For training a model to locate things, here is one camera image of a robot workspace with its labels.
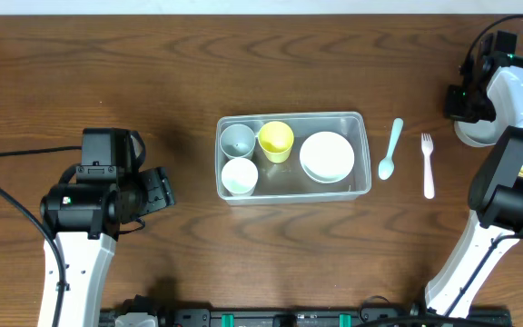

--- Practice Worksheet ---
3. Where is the grey plastic bowl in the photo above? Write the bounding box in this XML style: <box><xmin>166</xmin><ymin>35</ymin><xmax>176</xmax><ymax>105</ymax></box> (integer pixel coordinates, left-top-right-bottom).
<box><xmin>454</xmin><ymin>120</ymin><xmax>498</xmax><ymax>147</ymax></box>

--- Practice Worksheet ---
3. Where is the pink plastic fork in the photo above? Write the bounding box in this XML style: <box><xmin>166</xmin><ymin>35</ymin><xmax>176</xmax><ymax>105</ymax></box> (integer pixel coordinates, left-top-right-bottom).
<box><xmin>421</xmin><ymin>134</ymin><xmax>435</xmax><ymax>199</ymax></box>

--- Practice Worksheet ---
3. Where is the cream white plastic cup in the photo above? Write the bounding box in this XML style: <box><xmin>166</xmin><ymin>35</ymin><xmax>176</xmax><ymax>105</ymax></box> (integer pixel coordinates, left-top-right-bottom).
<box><xmin>221</xmin><ymin>158</ymin><xmax>259</xmax><ymax>196</ymax></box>

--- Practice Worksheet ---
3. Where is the grey plastic cup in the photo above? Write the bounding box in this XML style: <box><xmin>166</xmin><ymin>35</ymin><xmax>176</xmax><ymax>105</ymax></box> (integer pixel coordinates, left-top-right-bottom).
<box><xmin>219</xmin><ymin>124</ymin><xmax>256</xmax><ymax>160</ymax></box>

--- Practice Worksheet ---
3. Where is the mint green plastic spoon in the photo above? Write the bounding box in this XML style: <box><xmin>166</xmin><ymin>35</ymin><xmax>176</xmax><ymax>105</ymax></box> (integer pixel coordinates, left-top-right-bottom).
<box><xmin>378</xmin><ymin>118</ymin><xmax>404</xmax><ymax>180</ymax></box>

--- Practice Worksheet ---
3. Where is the yellow plastic cup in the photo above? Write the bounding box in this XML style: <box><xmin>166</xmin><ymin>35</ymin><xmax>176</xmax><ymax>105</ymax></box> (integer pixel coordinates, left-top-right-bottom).
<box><xmin>258</xmin><ymin>121</ymin><xmax>294</xmax><ymax>164</ymax></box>

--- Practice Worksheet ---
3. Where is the white plastic bowl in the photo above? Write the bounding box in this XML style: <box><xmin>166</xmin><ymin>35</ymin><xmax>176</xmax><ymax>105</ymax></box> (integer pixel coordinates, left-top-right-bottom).
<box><xmin>300</xmin><ymin>132</ymin><xmax>355</xmax><ymax>183</ymax></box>

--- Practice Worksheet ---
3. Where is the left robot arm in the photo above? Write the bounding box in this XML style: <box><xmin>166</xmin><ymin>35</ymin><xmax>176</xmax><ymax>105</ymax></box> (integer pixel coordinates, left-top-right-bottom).
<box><xmin>38</xmin><ymin>128</ymin><xmax>174</xmax><ymax>326</ymax></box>

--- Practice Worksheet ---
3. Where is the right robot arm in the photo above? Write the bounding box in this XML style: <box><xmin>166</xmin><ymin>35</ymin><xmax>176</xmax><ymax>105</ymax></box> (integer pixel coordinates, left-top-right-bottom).
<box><xmin>424</xmin><ymin>31</ymin><xmax>523</xmax><ymax>318</ymax></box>

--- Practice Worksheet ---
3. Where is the clear plastic storage box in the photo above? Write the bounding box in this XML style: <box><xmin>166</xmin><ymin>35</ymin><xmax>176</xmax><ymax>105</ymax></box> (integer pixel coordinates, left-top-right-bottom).
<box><xmin>215</xmin><ymin>112</ymin><xmax>372</xmax><ymax>205</ymax></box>

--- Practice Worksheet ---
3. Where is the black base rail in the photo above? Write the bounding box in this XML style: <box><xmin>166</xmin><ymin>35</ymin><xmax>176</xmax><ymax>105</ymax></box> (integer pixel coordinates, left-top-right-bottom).
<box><xmin>98</xmin><ymin>295</ymin><xmax>513</xmax><ymax>327</ymax></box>

